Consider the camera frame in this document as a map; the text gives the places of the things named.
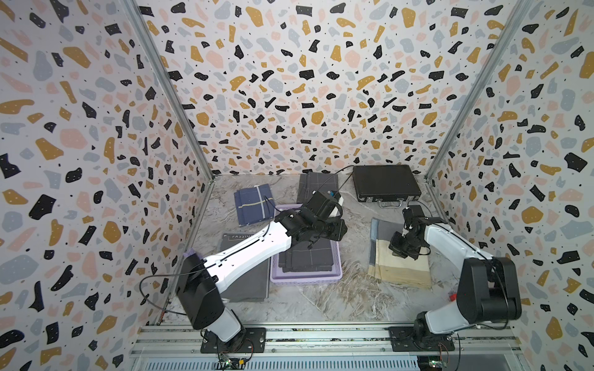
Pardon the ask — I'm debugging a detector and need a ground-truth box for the black hard briefcase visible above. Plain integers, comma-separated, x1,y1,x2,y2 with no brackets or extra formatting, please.
353,165,422,203

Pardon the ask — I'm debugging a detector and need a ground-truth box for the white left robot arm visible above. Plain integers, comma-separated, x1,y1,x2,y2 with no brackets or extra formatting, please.
175,191,347,343

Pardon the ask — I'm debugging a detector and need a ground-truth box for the dark grey lined pillowcase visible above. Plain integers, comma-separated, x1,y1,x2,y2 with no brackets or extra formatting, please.
296,172,339,203

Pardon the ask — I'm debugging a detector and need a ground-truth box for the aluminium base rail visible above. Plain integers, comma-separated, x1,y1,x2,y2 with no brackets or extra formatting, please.
127,322,531,370

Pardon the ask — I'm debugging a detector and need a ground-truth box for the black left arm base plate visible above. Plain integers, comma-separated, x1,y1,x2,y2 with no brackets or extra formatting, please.
200,326,267,354

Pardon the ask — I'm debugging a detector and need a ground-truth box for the grey passion pillowcase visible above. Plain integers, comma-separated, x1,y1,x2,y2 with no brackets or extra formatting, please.
219,233,271,302

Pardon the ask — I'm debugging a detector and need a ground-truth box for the grey and cream pillowcase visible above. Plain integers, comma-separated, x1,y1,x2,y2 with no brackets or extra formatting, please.
368,218,432,289

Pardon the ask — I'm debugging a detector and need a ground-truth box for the navy blue striped pillowcase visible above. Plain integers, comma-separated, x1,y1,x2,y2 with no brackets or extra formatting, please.
234,184,275,227

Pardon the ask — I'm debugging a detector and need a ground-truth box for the green circuit board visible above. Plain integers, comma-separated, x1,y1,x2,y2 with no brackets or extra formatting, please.
217,354,248,370

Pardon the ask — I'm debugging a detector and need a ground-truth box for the dark grey checked pillowcase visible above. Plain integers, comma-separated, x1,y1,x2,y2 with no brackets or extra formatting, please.
278,239,334,273

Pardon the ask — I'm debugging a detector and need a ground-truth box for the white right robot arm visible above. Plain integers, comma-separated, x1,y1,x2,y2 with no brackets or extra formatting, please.
388,205,522,346

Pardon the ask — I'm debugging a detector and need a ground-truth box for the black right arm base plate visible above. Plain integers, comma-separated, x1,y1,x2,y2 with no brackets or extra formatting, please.
388,312,455,352

